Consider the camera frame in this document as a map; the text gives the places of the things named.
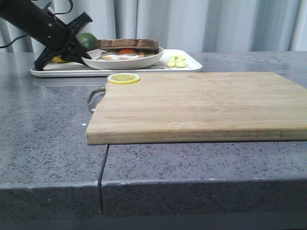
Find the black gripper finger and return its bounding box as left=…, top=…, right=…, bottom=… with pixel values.
left=34, top=47, right=63, bottom=71
left=61, top=38, right=92, bottom=65

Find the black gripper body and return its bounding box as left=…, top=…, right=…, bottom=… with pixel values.
left=47, top=12, right=92, bottom=50

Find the white round plate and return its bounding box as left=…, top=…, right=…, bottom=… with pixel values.
left=83, top=47, right=164, bottom=70

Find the bread slice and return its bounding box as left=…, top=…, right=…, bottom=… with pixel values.
left=94, top=38, right=159, bottom=51
left=98, top=51, right=155, bottom=61

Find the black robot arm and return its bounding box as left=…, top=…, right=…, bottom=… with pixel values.
left=0, top=0, right=92, bottom=71

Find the white bear-print tray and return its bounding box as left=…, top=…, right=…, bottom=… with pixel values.
left=30, top=49, right=202, bottom=78

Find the yellow lemon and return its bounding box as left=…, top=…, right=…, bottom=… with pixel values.
left=50, top=56, right=68, bottom=64

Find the green lime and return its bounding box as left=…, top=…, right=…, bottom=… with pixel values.
left=77, top=33, right=97, bottom=52

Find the fried egg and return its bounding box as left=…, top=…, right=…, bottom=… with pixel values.
left=99, top=48, right=145, bottom=61

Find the lemon slice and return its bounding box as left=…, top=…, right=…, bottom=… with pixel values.
left=107, top=73, right=140, bottom=84

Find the pale yellow plastic fork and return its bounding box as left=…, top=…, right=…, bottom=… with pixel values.
left=166, top=55, right=177, bottom=68

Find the grey pleated curtain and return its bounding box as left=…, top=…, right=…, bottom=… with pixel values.
left=0, top=0, right=307, bottom=53

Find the wooden cutting board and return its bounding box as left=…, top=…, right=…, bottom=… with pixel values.
left=86, top=72, right=307, bottom=145

